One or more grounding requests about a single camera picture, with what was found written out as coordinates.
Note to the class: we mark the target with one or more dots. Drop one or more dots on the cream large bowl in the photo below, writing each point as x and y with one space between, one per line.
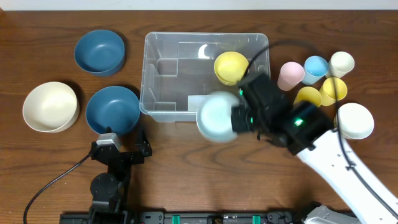
51 107

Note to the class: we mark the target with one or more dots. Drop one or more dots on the yellow small bowl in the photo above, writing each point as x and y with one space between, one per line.
230 67

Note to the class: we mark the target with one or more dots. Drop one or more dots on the light grey-blue small bowl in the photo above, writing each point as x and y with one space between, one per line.
214 117

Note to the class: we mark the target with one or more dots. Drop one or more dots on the yellow cup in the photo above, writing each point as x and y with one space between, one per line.
310 94
333 90

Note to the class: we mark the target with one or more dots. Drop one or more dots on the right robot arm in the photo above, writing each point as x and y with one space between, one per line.
310 135

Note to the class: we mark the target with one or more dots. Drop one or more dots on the dark blue bowl near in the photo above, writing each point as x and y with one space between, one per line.
114 107

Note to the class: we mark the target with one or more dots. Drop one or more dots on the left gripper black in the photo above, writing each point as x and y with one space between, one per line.
123 156

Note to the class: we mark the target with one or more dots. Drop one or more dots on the white small bowl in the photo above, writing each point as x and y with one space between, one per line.
356 121

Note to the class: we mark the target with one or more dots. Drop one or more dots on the dark blue bowl far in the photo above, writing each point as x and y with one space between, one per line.
100 52

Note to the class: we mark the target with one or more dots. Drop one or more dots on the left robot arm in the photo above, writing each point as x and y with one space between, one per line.
110 189

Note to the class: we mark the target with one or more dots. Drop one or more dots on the clear plastic storage container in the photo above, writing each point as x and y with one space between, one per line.
178 70

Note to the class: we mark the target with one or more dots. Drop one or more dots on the yellow cup front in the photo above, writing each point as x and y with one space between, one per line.
310 94

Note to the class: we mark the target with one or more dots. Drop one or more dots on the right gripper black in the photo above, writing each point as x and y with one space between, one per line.
237 119

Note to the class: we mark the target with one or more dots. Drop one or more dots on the dark blue bowl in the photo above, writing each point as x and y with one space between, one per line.
114 107
100 52

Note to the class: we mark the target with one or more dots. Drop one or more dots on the cream cup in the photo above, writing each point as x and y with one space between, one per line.
340 64

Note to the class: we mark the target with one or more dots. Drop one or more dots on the light blue cup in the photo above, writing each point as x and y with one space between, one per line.
315 68

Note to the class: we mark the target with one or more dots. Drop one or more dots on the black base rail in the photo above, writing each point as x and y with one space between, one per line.
186 217

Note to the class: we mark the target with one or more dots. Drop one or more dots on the pink cup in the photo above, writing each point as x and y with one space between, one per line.
291 73

